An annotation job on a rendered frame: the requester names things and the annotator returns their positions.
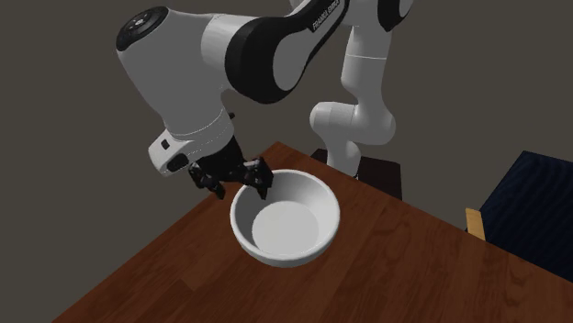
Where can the dark robot stand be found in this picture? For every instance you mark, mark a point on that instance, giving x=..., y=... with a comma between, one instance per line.
x=380, y=176

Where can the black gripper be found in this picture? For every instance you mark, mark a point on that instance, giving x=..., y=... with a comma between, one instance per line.
x=224, y=163

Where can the dark blue chair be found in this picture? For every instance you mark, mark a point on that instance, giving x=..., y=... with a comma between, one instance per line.
x=532, y=210

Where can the white bowl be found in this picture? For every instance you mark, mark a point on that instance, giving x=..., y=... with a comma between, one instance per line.
x=286, y=228

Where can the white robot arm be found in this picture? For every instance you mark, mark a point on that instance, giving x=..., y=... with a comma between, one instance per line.
x=179, y=76

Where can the brown wooden table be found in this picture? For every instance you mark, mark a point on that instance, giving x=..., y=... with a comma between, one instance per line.
x=403, y=273

